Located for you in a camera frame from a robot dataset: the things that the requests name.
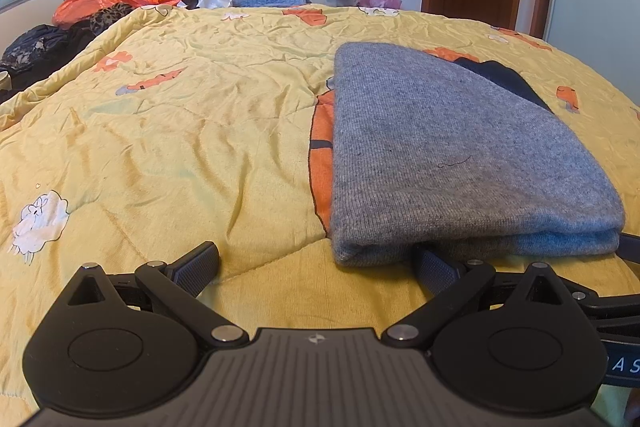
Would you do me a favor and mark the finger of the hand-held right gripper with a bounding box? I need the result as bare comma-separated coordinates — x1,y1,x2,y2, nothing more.
570,291,640,341
617,234,640,264

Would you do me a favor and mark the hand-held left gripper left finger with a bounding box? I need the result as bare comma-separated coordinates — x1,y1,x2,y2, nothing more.
65,241,251,349

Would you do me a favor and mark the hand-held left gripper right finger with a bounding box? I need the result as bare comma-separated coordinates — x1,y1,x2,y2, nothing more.
382,244,576,349

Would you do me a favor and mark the grey sweater with navy sleeves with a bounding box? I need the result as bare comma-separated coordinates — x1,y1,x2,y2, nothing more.
327,41,626,268

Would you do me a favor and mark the yellow carrot print quilt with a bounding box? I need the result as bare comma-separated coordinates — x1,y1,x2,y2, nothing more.
0,2,640,413

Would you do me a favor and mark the leopard print cloth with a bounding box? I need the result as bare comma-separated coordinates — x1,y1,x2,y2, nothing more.
89,2,136,36

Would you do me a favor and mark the dark patterned cloth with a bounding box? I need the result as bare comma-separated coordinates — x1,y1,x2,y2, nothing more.
0,24,96,103

